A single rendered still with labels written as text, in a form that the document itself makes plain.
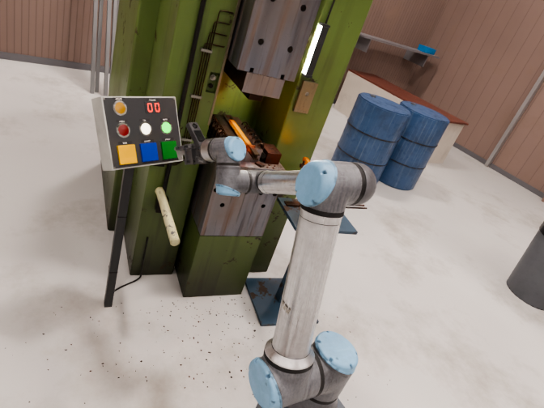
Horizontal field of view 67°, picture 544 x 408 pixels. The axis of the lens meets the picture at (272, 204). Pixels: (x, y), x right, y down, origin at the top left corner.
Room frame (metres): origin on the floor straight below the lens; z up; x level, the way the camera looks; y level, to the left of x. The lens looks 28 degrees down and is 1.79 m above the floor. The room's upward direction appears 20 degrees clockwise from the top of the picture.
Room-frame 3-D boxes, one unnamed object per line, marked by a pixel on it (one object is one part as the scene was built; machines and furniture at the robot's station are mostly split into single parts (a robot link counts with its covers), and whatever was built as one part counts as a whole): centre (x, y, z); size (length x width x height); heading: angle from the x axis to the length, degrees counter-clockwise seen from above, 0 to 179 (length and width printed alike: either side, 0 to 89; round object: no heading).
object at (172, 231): (1.68, 0.47, 0.62); 0.44 x 0.05 x 0.05; 32
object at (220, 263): (2.16, 0.30, 0.23); 0.56 x 0.38 x 0.47; 32
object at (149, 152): (1.51, 0.55, 1.01); 0.07 x 0.05 x 0.07; 147
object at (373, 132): (4.88, -1.06, 0.47); 1.29 x 0.79 x 0.95; 140
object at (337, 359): (0.96, -0.34, 0.79); 0.17 x 0.15 x 0.18; 128
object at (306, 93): (2.22, 0.03, 1.27); 0.09 x 0.02 x 0.17; 122
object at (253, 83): (2.12, 0.34, 1.32); 0.42 x 0.20 x 0.10; 32
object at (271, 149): (2.09, 0.11, 0.95); 0.12 x 0.09 x 0.07; 32
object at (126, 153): (1.42, 0.61, 1.01); 0.07 x 0.05 x 0.07; 147
